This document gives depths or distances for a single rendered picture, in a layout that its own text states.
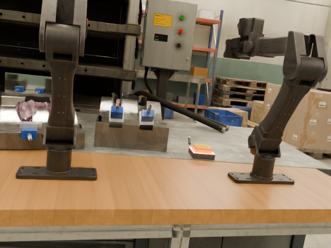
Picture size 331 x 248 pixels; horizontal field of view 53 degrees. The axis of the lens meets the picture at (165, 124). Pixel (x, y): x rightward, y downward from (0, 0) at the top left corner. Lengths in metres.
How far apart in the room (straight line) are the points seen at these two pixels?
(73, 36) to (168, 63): 1.36
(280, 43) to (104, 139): 0.65
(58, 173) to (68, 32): 0.36
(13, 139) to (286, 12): 8.19
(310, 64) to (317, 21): 8.38
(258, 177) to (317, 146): 4.06
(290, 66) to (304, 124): 4.02
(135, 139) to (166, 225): 0.45
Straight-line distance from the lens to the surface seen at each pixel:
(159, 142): 1.21
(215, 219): 0.83
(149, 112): 1.15
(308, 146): 5.01
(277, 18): 8.79
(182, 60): 2.06
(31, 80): 2.03
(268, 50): 1.07
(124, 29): 1.90
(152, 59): 2.04
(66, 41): 0.74
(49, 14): 0.76
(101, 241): 1.34
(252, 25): 1.20
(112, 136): 1.20
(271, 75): 8.75
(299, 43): 0.93
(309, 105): 4.88
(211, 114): 5.14
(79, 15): 0.76
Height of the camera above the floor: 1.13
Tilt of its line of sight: 11 degrees down
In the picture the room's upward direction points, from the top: 7 degrees clockwise
